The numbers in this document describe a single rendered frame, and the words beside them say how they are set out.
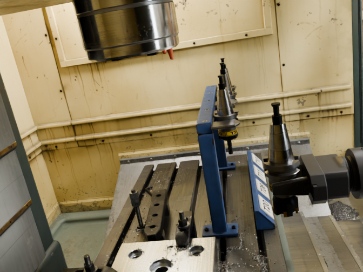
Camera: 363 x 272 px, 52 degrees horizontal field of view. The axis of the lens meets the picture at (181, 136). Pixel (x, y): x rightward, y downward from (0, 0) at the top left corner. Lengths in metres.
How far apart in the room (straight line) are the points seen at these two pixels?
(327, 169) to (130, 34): 0.39
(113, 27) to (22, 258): 0.71
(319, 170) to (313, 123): 1.09
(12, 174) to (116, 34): 0.59
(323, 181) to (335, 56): 1.10
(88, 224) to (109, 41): 1.48
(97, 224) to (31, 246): 0.84
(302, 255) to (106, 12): 0.91
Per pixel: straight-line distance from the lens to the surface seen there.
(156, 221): 1.06
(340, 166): 0.69
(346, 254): 1.26
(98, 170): 1.91
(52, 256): 1.26
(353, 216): 1.60
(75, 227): 1.98
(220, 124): 0.94
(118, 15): 0.57
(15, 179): 1.07
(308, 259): 1.20
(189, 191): 1.33
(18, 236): 1.08
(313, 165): 0.69
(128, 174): 1.79
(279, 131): 0.65
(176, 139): 1.75
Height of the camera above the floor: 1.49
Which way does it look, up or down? 18 degrees down
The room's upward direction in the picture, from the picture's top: 10 degrees counter-clockwise
